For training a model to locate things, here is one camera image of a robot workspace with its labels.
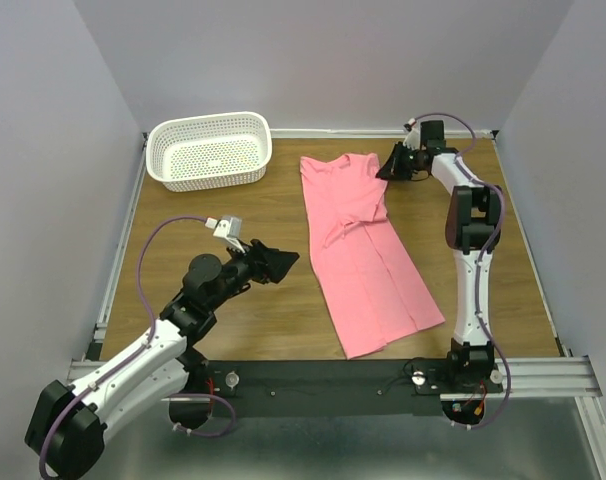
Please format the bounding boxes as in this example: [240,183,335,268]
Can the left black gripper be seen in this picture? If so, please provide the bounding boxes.
[207,238,299,312]

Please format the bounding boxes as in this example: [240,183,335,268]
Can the white perforated plastic basket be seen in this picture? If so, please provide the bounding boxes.
[145,111,272,193]

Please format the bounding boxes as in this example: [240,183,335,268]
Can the aluminium frame rail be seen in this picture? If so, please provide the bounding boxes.
[40,355,605,480]

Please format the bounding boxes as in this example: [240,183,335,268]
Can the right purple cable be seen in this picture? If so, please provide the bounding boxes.
[407,112,512,432]

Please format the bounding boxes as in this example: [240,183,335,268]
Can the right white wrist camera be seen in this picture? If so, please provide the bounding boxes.
[403,118,421,150]

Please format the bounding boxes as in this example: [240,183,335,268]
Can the pink t shirt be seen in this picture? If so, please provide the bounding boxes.
[300,153,445,359]

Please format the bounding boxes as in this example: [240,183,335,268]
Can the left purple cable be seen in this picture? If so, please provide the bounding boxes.
[37,214,237,480]

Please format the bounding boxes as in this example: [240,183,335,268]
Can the purple cable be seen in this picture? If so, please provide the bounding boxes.
[37,214,237,480]
[407,112,512,432]

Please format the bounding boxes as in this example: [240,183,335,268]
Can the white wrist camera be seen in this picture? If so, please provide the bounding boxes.
[403,118,421,150]
[205,215,245,252]

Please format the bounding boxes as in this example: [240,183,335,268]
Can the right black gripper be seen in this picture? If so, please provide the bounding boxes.
[373,143,420,183]

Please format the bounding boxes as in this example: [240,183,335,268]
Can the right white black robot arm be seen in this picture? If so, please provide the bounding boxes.
[376,113,505,392]

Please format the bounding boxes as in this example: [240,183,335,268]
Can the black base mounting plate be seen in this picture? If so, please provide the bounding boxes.
[169,358,503,427]

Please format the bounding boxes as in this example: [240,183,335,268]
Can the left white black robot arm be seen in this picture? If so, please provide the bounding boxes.
[25,239,299,479]

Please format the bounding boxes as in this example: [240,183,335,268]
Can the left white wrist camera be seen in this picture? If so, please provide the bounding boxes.
[205,215,245,252]

